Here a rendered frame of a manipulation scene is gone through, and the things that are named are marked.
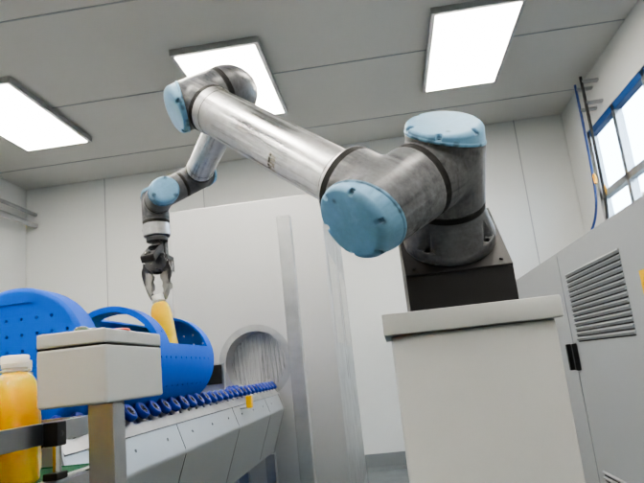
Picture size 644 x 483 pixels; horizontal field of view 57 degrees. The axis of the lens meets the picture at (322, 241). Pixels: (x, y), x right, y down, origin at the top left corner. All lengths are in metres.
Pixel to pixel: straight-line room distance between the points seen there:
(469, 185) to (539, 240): 5.38
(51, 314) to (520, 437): 0.91
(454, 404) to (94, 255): 6.25
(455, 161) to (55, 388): 0.74
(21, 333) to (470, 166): 0.91
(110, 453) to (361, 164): 0.61
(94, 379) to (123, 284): 6.06
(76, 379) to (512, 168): 6.05
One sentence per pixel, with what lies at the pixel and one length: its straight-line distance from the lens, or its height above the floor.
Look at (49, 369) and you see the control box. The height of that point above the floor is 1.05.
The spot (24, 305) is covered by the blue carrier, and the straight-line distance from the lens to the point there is 1.32.
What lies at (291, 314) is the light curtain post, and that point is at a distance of 2.59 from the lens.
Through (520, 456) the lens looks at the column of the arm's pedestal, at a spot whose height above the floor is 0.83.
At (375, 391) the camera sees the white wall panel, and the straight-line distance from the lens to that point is 6.22.
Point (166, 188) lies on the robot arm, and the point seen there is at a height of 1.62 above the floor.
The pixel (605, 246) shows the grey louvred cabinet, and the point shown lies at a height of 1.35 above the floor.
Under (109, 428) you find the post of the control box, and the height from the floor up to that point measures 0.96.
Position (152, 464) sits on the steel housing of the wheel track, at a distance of 1.54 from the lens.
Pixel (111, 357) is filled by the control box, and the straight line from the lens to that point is 0.88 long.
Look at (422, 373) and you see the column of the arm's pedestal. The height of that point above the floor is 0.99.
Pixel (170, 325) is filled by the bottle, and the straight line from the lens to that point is 1.98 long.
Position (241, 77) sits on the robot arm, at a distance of 1.52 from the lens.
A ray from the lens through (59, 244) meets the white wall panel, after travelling 7.35.
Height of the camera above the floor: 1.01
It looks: 12 degrees up
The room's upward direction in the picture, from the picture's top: 6 degrees counter-clockwise
